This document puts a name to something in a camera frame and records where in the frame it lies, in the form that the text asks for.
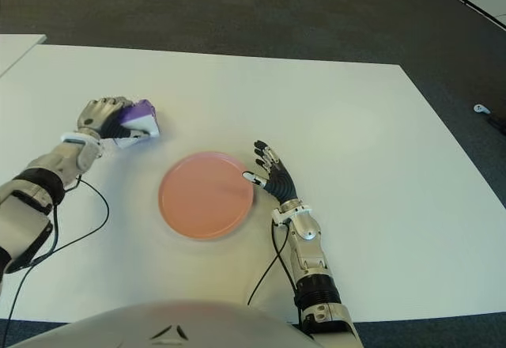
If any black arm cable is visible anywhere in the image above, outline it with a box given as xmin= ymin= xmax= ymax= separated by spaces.
xmin=246 ymin=218 xmax=298 ymax=318
xmin=6 ymin=176 xmax=111 ymax=320

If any pink round plate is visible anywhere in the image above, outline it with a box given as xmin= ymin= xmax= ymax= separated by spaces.
xmin=157 ymin=150 xmax=256 ymax=242

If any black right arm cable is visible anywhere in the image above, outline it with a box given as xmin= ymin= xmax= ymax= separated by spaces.
xmin=246 ymin=218 xmax=298 ymax=318

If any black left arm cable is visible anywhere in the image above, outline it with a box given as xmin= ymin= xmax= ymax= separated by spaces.
xmin=6 ymin=176 xmax=111 ymax=320

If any purple tissue paper pack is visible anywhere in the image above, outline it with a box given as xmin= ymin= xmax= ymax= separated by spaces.
xmin=112 ymin=98 xmax=164 ymax=149

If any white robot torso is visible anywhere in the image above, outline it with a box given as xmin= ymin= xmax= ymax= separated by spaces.
xmin=10 ymin=299 xmax=317 ymax=348

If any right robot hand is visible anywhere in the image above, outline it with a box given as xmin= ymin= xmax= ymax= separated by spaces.
xmin=241 ymin=139 xmax=299 ymax=206

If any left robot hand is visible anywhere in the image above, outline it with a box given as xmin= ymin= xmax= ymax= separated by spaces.
xmin=76 ymin=95 xmax=149 ymax=141

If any adjacent white table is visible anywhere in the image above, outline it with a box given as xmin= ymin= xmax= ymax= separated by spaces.
xmin=0 ymin=33 xmax=48 ymax=77

